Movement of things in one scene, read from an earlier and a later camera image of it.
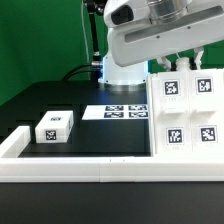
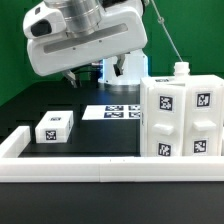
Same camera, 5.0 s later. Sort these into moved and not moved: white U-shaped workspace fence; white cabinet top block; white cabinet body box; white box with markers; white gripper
Moved: white cabinet body box; white box with markers; white gripper
Not moved: white U-shaped workspace fence; white cabinet top block
